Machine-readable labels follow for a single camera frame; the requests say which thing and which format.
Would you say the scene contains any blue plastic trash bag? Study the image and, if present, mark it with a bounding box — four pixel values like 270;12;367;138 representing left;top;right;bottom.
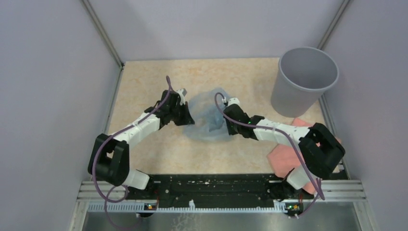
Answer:
183;88;232;142

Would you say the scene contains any grey plastic trash bin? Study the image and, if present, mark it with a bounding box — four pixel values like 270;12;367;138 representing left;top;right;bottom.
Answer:
271;47;340;117

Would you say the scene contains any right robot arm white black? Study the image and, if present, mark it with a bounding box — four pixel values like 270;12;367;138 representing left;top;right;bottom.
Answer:
222;103;345;198

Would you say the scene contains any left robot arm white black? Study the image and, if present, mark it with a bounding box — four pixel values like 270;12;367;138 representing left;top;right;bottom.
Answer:
88;89;195;199

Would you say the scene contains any pink cloth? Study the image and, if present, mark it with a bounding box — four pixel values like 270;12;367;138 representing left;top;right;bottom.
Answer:
267;118;340;194

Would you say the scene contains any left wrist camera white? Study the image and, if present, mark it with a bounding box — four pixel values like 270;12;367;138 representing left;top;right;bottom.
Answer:
176;88;187;105

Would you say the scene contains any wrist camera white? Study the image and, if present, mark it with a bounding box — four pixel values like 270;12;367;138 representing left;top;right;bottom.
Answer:
222;97;240;107
176;88;187;105

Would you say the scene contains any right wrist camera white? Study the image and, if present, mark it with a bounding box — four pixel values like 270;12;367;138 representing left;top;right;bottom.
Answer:
222;97;240;107

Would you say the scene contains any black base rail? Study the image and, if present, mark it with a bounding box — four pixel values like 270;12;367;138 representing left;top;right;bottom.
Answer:
127;173;314;208

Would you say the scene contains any left aluminium frame post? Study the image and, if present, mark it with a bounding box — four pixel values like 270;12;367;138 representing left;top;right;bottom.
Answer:
80;0;125;70

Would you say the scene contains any aluminium frame post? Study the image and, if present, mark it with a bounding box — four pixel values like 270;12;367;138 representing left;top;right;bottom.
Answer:
80;0;125;70
316;0;353;50

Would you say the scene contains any grey slotted cable duct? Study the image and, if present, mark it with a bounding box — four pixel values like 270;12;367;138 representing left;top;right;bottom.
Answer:
88;201;287;213

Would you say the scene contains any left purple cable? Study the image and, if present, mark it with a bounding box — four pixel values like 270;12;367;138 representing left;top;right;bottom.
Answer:
91;75;174;231

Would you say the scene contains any purple cable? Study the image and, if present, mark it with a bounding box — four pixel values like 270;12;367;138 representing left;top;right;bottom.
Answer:
91;75;174;231
214;92;326;219

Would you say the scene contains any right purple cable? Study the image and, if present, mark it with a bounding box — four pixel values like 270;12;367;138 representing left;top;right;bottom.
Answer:
214;92;326;219

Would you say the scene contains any right aluminium frame post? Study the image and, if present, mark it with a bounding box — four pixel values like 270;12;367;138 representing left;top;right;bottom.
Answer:
316;0;353;50

